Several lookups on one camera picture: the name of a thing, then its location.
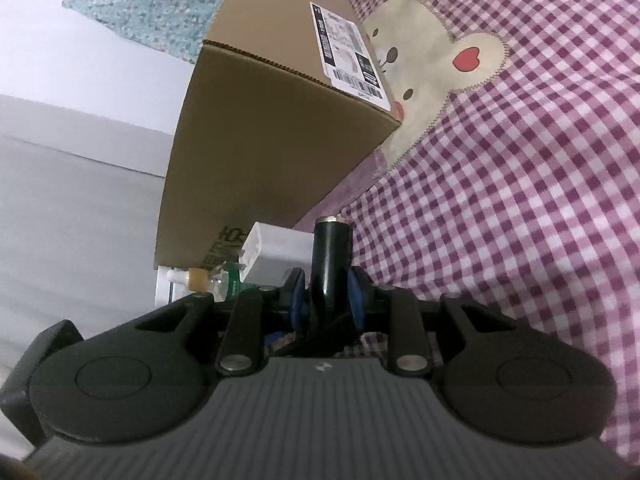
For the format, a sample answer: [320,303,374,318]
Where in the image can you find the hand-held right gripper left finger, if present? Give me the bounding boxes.
[132,267,307,376]

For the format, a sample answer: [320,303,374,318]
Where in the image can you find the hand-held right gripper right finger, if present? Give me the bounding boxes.
[347,266,522,376]

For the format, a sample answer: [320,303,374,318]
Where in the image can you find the black cylindrical bottle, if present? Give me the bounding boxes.
[309,214,355,333]

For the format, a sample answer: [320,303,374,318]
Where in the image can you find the dropper bottle with white cap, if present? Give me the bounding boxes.
[167,259,246,303]

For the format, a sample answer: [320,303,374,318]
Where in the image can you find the brown cardboard box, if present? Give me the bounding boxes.
[154,0,403,281]

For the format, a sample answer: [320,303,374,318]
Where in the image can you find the white charger plug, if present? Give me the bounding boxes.
[239,221,317,287]

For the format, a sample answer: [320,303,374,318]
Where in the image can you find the teal floral cloth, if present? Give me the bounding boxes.
[62,0,323,64]

